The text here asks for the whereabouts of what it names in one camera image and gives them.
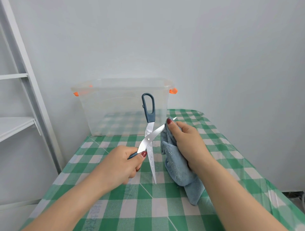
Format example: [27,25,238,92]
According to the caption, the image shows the clear plastic storage box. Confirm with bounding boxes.
[71,78,179,137]

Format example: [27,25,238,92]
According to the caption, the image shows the blue handled steel scissors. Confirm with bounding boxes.
[127,93,178,185]

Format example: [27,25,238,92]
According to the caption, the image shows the person's left forearm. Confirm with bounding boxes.
[21,174,108,231]

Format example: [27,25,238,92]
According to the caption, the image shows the blue microfibre cloth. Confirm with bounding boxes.
[160,116,206,206]

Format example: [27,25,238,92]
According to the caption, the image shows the person's left hand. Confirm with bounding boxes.
[91,145,148,195]

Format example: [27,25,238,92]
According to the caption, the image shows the person's right forearm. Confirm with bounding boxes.
[195,162,296,231]

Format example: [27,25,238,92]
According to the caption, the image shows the white metal shelf rack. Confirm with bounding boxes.
[0,0,63,211]

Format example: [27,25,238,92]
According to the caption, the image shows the person's right hand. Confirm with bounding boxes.
[166,118,215,176]

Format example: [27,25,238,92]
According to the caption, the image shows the green white checkered tablecloth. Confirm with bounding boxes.
[19,109,305,231]

